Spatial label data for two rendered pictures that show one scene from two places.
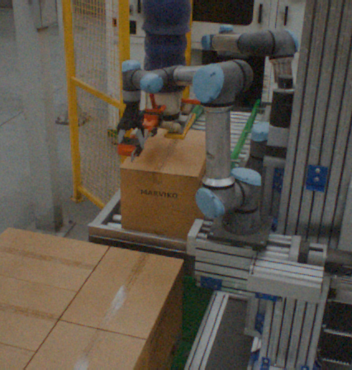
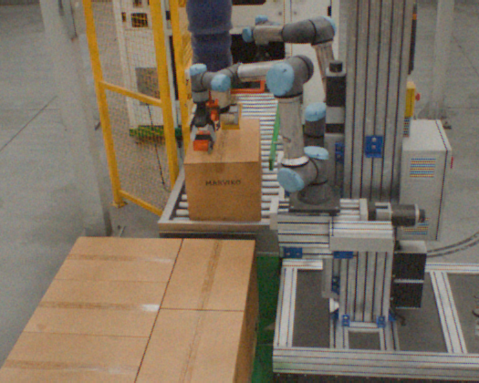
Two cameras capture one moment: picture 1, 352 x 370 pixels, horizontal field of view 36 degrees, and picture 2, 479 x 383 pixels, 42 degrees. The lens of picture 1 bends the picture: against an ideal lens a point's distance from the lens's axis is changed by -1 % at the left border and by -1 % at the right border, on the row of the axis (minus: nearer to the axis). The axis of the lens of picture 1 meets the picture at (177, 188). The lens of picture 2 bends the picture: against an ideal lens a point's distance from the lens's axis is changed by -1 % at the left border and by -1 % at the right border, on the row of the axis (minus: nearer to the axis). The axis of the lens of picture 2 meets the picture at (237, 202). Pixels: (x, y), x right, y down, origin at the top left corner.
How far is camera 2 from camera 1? 0.72 m
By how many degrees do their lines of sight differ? 6
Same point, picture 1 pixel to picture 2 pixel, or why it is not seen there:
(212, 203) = (294, 180)
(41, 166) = (87, 175)
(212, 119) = (286, 108)
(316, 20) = (359, 13)
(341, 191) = (396, 154)
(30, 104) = (70, 114)
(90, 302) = (182, 289)
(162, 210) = (227, 197)
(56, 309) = (154, 300)
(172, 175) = (234, 163)
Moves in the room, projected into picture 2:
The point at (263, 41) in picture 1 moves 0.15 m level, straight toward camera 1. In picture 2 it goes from (306, 30) to (308, 38)
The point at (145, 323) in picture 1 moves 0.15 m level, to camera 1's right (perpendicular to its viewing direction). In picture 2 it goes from (237, 298) to (269, 294)
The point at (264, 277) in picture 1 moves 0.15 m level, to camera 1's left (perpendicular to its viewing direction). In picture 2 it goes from (344, 236) to (309, 241)
